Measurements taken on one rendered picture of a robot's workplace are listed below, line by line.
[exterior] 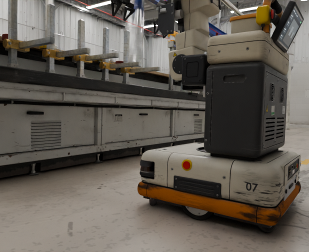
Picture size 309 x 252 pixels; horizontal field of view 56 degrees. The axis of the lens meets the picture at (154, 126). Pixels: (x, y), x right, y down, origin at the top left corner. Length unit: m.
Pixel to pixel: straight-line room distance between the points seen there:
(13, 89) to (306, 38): 11.44
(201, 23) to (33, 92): 1.08
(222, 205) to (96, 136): 1.57
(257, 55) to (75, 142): 1.66
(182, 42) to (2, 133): 1.28
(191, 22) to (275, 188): 0.93
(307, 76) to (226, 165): 11.05
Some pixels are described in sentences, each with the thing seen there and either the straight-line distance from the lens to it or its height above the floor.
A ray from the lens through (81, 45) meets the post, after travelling 2.18.
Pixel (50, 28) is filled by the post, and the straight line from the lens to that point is 2.03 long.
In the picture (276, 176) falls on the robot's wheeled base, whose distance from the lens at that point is 1.20.
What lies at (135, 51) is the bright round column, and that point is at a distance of 7.62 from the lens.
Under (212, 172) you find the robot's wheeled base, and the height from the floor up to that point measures 0.22.
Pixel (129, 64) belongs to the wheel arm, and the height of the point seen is 0.82.
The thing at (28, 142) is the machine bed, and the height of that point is 0.23.
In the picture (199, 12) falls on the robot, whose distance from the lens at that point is 1.64.
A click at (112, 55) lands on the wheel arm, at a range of 1.99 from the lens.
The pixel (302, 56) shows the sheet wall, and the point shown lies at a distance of 12.36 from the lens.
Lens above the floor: 0.48
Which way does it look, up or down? 3 degrees down
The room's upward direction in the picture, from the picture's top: 2 degrees clockwise
